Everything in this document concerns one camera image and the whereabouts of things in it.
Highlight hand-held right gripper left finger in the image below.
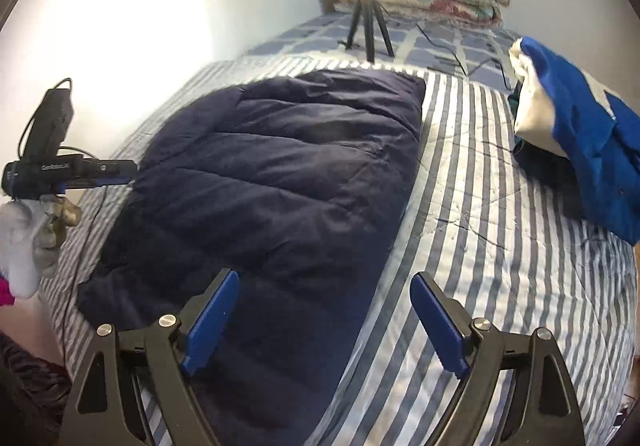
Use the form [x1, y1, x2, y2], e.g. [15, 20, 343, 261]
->
[59, 268, 241, 446]

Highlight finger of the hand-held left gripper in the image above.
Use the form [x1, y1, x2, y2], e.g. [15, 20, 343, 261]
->
[65, 159, 138, 191]

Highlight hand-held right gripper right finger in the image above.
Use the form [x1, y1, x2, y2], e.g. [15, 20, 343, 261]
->
[409, 271, 586, 446]

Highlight navy puffer jacket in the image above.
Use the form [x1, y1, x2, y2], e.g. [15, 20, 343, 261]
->
[76, 70, 427, 446]

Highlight person's left hand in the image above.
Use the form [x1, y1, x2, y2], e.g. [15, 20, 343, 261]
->
[0, 196, 83, 299]

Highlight person's dark knit clothing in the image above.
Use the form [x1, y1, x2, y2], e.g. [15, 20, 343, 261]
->
[0, 333, 71, 446]

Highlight blue checked bedsheet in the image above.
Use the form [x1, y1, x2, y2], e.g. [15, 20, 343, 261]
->
[245, 10, 526, 91]

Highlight blue work jacket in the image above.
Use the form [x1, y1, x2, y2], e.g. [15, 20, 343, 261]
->
[509, 36, 640, 247]

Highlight black tripod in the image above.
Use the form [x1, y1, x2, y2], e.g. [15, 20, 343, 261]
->
[337, 0, 396, 62]

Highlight black cable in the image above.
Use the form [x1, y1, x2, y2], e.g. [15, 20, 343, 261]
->
[415, 23, 516, 91]

